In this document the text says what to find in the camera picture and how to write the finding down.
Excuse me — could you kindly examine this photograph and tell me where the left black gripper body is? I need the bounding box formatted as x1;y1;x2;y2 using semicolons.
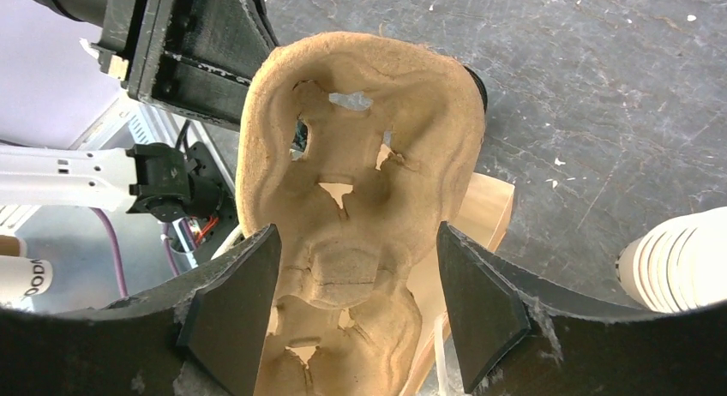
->
92;0;278;131

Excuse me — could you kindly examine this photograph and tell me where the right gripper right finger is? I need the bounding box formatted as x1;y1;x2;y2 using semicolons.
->
436;222;726;395

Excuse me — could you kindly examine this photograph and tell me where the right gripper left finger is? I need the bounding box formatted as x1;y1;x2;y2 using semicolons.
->
1;225;282;395

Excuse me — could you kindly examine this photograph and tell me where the brown paper bag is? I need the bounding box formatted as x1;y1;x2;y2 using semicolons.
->
401;173;515;395

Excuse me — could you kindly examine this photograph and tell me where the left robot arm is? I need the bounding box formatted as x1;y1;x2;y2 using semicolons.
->
1;0;278;222

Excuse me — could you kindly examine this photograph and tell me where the stack of white paper cups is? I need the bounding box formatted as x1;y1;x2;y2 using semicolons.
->
615;207;726;314

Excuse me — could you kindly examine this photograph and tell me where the white cup outside cell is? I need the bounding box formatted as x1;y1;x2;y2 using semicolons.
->
1;235;54;304

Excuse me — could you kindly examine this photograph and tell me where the stack of black lids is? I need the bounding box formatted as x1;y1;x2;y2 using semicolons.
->
464;65;489;113

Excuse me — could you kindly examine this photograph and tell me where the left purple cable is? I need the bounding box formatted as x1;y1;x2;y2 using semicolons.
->
87;207;183;299

